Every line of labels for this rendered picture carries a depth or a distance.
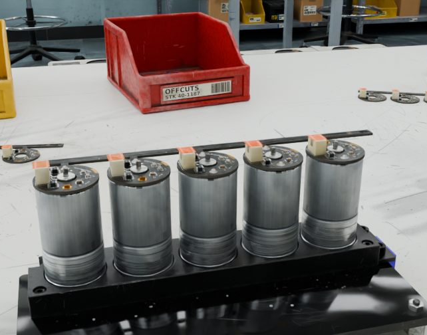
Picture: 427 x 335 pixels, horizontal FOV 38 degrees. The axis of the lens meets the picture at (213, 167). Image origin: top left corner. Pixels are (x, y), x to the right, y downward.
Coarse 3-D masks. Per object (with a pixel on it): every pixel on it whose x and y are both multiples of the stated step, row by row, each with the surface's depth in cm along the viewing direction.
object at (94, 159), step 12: (336, 132) 28; (348, 132) 28; (360, 132) 28; (216, 144) 27; (228, 144) 27; (240, 144) 27; (264, 144) 27; (276, 144) 27; (96, 156) 25; (132, 156) 25; (144, 156) 26; (156, 156) 26
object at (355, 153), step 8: (328, 144) 27; (344, 144) 27; (352, 144) 27; (328, 152) 25; (344, 152) 26; (352, 152) 26; (360, 152) 26; (320, 160) 25; (328, 160) 25; (336, 160) 25; (344, 160) 25; (352, 160) 25
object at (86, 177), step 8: (56, 168) 24; (72, 168) 24; (80, 168) 24; (88, 168) 24; (80, 176) 24; (88, 176) 24; (96, 176) 24; (40, 184) 23; (48, 184) 23; (56, 184) 23; (64, 184) 23; (72, 184) 23; (80, 184) 23; (88, 184) 23; (48, 192) 22; (56, 192) 22; (64, 192) 22; (72, 192) 22
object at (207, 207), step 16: (192, 192) 24; (208, 192) 24; (224, 192) 24; (192, 208) 24; (208, 208) 24; (224, 208) 25; (192, 224) 25; (208, 224) 25; (224, 224) 25; (192, 240) 25; (208, 240) 25; (224, 240) 25; (192, 256) 25; (208, 256) 25; (224, 256) 25
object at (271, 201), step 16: (256, 176) 25; (272, 176) 25; (288, 176) 25; (256, 192) 25; (272, 192) 25; (288, 192) 25; (256, 208) 25; (272, 208) 25; (288, 208) 25; (256, 224) 26; (272, 224) 25; (288, 224) 26; (256, 240) 26; (272, 240) 26; (288, 240) 26; (272, 256) 26
